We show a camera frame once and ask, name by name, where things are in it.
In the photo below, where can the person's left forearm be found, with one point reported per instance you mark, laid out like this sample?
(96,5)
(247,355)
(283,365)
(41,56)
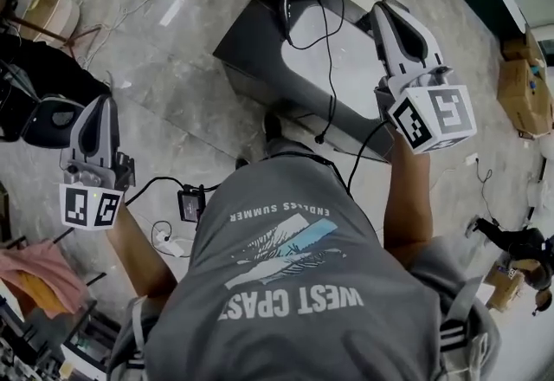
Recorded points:
(138,258)

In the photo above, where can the large cardboard box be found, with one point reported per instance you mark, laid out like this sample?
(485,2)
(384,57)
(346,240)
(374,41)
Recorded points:
(519,98)

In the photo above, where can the white power strip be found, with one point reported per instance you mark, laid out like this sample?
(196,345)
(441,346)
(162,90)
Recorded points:
(171,246)

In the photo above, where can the white floor socket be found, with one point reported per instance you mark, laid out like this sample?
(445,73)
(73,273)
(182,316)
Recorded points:
(471,159)

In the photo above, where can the dark vanity cabinet with sink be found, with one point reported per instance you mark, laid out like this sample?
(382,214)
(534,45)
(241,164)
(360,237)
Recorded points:
(246,46)

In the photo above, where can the person's grey printed shirt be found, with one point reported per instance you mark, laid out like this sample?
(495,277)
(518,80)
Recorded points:
(303,318)

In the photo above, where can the brown wooden stand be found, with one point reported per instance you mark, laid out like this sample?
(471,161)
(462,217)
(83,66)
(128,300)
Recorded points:
(69,40)

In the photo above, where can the black power adapter on floor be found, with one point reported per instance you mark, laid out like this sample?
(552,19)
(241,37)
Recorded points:
(190,206)

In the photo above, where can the small cardboard box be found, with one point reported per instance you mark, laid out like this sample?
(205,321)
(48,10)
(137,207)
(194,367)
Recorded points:
(504,288)

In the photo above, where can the pink cloth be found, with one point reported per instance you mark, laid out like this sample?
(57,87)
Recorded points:
(47,262)

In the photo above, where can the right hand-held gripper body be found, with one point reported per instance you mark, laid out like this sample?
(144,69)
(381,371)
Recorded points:
(446,111)

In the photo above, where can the person's black left shoe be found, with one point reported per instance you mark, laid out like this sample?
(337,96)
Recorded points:
(242,163)

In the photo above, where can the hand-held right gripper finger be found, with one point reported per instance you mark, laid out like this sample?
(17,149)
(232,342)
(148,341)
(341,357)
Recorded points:
(387,50)
(428,52)

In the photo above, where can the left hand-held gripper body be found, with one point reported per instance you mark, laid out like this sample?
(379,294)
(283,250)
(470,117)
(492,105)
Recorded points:
(78,206)

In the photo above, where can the person's right forearm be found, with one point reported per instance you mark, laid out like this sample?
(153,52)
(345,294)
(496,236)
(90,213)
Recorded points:
(409,197)

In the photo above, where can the yellow cloth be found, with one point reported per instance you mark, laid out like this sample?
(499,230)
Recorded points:
(39,292)

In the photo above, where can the person's black right shoe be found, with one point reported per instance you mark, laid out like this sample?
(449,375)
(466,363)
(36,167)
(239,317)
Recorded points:
(272,127)

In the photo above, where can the person's black shoe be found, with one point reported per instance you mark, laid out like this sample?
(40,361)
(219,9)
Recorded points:
(242,163)
(272,127)

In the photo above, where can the beige drum lampshade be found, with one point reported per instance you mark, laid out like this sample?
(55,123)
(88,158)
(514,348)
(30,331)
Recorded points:
(52,2)

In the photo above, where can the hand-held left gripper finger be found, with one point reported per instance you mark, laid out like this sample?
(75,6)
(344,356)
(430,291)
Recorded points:
(80,141)
(112,132)

